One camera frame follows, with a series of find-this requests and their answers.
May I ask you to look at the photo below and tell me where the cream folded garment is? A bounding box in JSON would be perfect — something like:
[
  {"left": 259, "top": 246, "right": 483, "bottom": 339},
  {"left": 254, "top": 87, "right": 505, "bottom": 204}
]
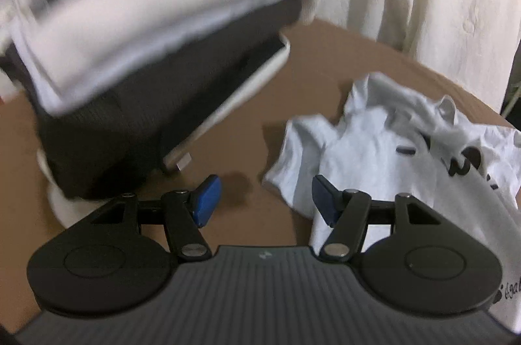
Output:
[{"left": 0, "top": 0, "right": 323, "bottom": 117}]

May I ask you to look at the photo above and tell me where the black folded garment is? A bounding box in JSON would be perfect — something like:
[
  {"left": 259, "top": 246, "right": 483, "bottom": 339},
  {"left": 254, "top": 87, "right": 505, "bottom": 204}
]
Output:
[{"left": 0, "top": 0, "right": 300, "bottom": 201}]

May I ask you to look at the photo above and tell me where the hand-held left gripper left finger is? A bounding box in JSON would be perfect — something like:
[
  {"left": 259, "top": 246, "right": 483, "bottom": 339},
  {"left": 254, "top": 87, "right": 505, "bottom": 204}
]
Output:
[{"left": 87, "top": 174, "right": 222, "bottom": 261}]

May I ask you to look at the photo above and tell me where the white printed t-shirt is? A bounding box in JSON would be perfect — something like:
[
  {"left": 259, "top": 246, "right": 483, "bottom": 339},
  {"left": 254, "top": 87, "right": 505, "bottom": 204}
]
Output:
[{"left": 262, "top": 72, "right": 521, "bottom": 333}]

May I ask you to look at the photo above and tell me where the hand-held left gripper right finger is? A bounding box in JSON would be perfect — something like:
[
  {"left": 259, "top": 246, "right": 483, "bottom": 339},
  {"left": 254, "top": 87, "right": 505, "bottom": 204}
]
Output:
[{"left": 311, "top": 174, "right": 446, "bottom": 262}]

